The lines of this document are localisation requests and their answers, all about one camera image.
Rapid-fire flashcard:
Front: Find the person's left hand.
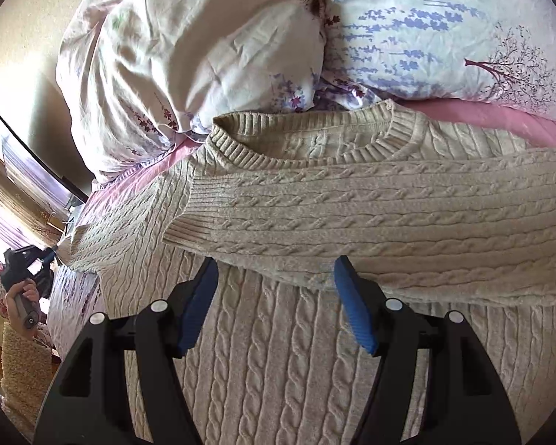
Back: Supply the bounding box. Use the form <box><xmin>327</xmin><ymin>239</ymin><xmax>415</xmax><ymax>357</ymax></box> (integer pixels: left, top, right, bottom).
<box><xmin>6</xmin><ymin>282</ymin><xmax>40</xmax><ymax>323</ymax></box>

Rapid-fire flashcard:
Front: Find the pale floral pillow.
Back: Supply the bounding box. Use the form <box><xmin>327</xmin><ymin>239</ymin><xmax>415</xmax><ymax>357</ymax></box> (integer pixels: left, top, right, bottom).
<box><xmin>56</xmin><ymin>0</ymin><xmax>327</xmax><ymax>184</ymax></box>

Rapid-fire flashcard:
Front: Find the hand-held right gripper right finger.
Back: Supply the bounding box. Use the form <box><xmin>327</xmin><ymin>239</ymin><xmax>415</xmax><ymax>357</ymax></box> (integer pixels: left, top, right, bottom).
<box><xmin>334</xmin><ymin>256</ymin><xmax>522</xmax><ymax>445</ymax></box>

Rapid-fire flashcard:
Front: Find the person's left forearm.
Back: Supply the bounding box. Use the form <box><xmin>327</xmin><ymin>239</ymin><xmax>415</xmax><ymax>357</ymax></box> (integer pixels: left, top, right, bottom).
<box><xmin>0</xmin><ymin>320</ymin><xmax>62</xmax><ymax>429</ymax></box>

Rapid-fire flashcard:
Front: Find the beige cable-knit sweater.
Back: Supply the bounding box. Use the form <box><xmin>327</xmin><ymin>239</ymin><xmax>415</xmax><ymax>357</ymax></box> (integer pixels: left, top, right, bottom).
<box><xmin>67</xmin><ymin>102</ymin><xmax>556</xmax><ymax>445</ymax></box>

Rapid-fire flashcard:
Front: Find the pink floral duvet cover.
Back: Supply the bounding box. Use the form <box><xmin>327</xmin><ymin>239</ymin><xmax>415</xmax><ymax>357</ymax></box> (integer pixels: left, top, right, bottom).
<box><xmin>46</xmin><ymin>99</ymin><xmax>556</xmax><ymax>362</ymax></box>

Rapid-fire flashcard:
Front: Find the floral pillow with tree print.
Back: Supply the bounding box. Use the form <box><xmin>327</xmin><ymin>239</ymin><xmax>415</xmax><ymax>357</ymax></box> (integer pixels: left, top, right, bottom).
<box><xmin>312</xmin><ymin>0</ymin><xmax>556</xmax><ymax>121</ymax></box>

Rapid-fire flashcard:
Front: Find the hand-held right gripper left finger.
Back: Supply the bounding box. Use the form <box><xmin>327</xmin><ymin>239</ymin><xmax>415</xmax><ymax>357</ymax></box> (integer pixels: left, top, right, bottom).
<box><xmin>32</xmin><ymin>256</ymin><xmax>219</xmax><ymax>445</ymax></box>

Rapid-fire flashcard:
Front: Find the dark flat screen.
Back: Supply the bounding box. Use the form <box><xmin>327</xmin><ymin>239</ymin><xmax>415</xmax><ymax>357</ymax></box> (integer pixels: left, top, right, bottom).
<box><xmin>0</xmin><ymin>115</ymin><xmax>90</xmax><ymax>209</ymax></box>

